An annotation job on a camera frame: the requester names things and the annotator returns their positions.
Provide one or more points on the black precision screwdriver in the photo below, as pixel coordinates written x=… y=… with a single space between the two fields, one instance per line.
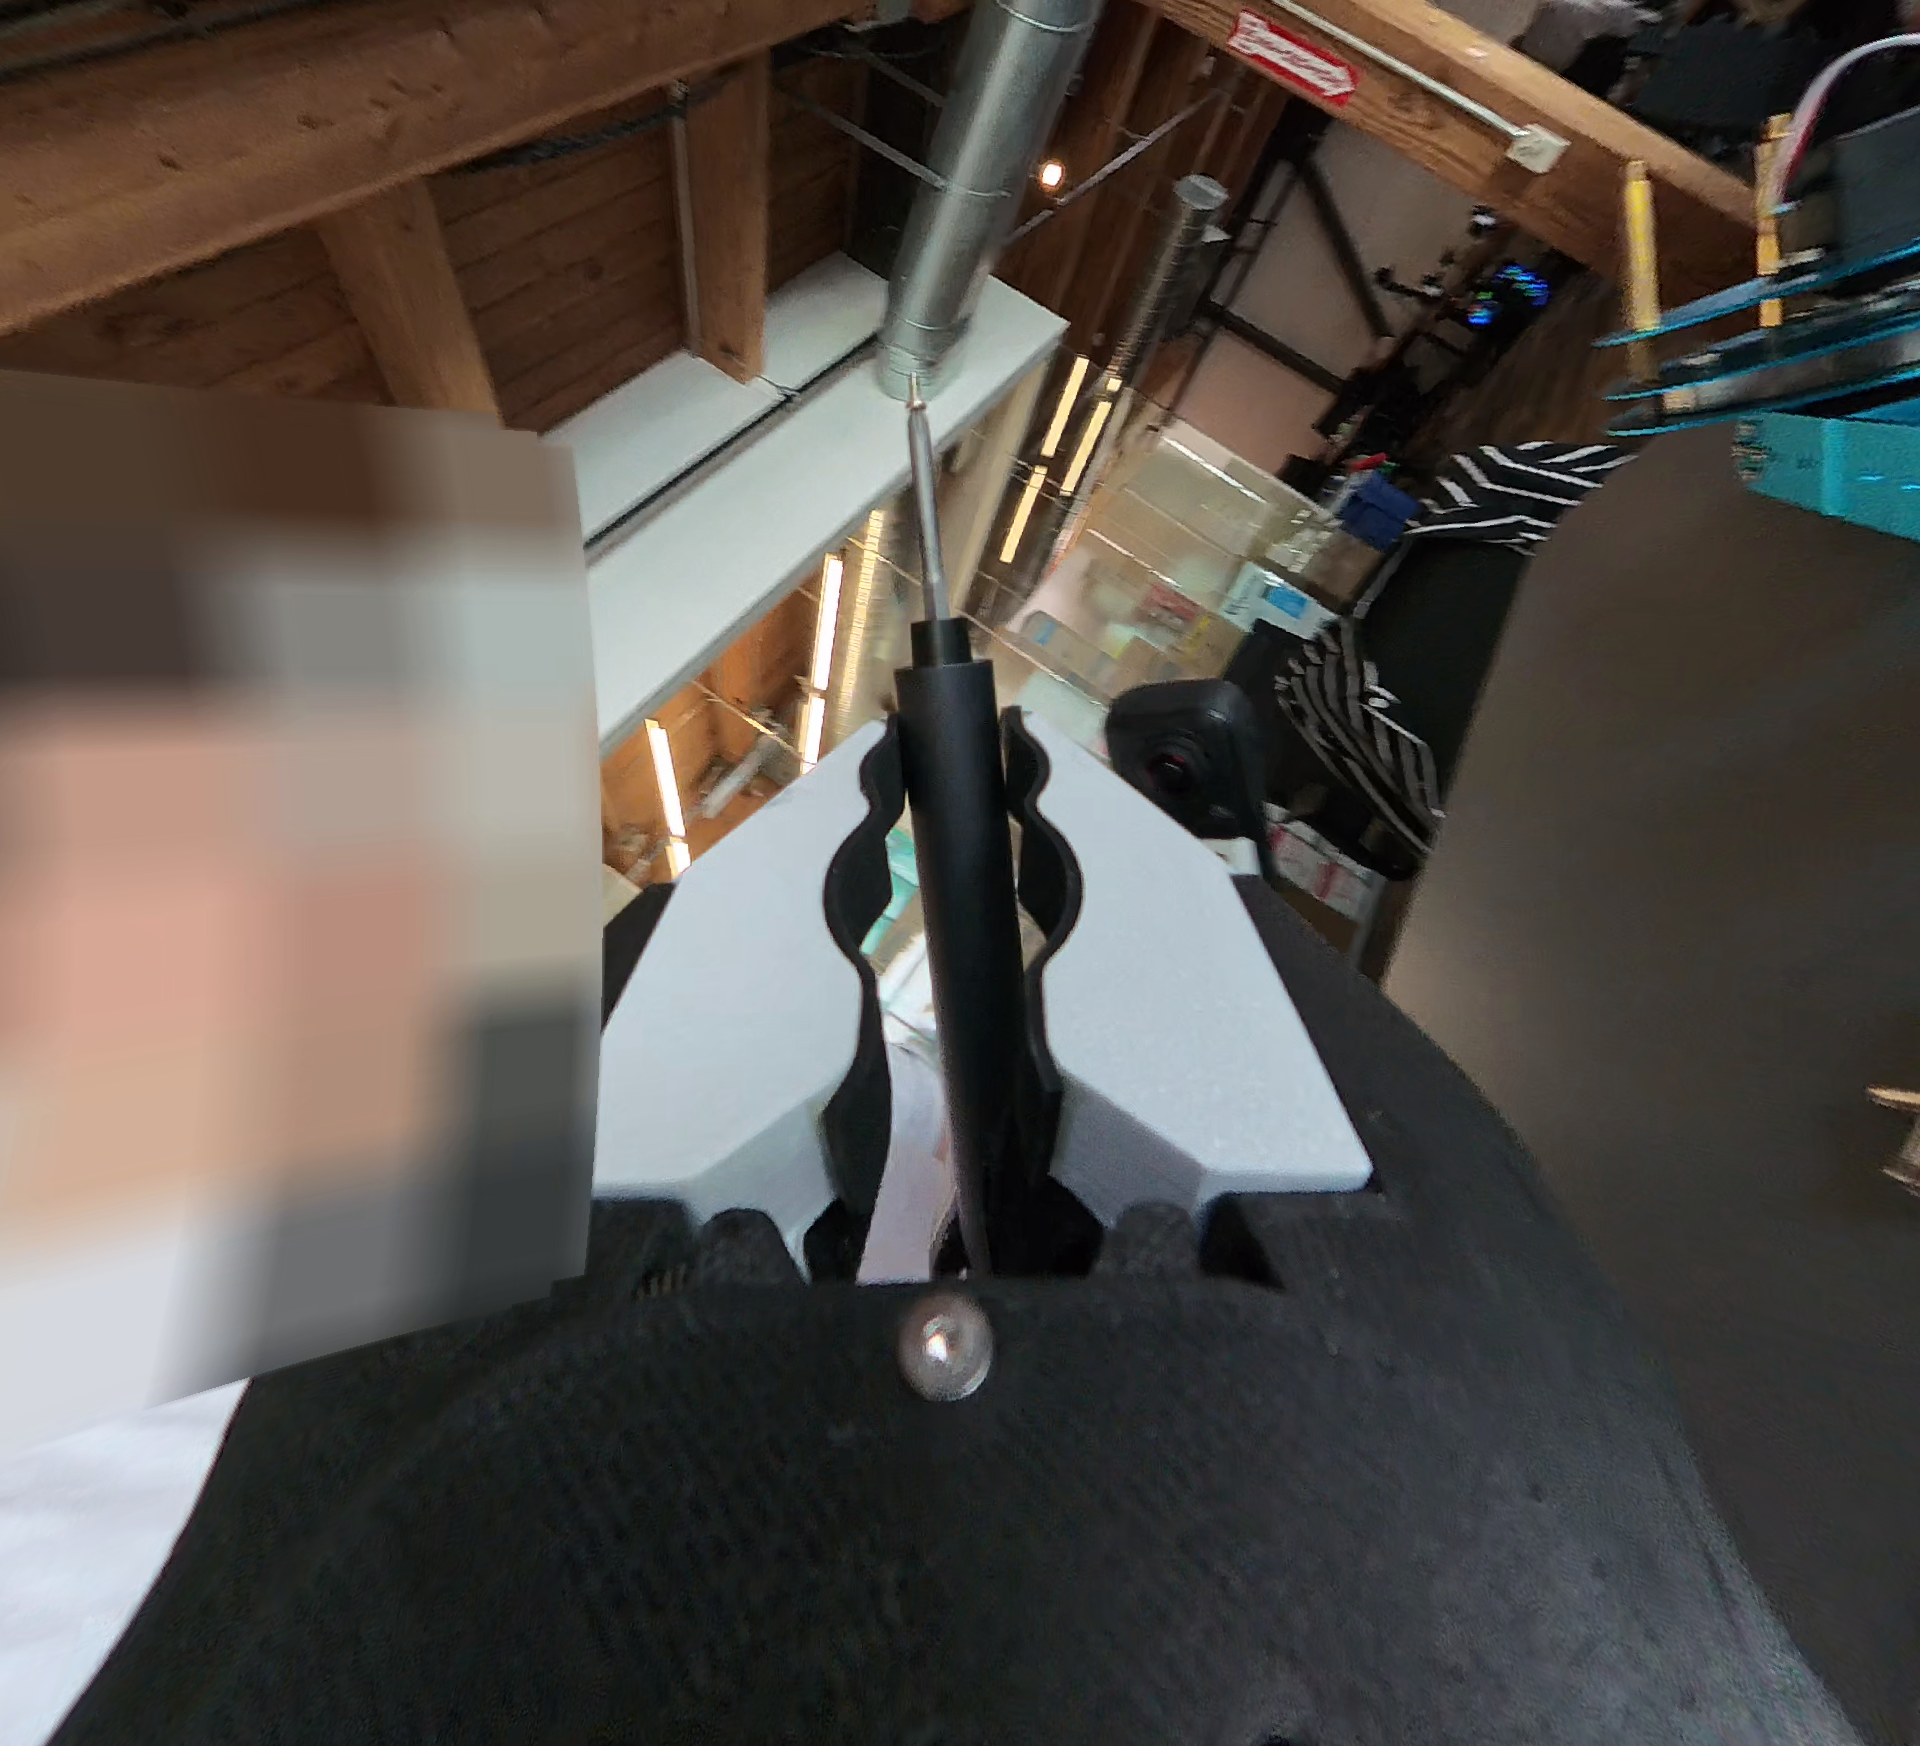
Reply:
x=960 y=817

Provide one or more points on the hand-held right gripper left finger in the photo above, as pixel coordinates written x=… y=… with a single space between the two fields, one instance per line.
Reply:
x=721 y=1027

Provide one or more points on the blue storage bin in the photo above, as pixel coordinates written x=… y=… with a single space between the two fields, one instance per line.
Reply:
x=1377 y=509

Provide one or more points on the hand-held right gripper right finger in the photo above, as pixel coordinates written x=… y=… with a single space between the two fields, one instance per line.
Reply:
x=1185 y=1027

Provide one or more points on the person's white shirt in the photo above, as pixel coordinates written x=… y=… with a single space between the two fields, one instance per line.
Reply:
x=92 y=1551

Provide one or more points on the blue toy robot arm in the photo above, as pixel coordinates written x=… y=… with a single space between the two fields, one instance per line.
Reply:
x=1816 y=367

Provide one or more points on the black white striped cloth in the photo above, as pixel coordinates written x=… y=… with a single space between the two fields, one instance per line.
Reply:
x=1365 y=727

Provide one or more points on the wooden beam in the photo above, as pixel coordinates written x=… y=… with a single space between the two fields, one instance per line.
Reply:
x=1440 y=52

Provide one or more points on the blurred tan object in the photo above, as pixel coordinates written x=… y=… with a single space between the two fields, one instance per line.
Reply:
x=1898 y=1131

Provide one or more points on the red white sign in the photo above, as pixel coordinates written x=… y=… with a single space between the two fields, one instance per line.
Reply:
x=1289 y=55

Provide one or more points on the white ceiling ledge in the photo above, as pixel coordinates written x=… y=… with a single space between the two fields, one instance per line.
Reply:
x=841 y=427

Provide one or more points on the silver ventilation duct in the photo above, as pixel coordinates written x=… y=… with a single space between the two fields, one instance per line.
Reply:
x=1006 y=68

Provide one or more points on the grey flexible duct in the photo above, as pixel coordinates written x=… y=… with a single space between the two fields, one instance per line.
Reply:
x=1178 y=262

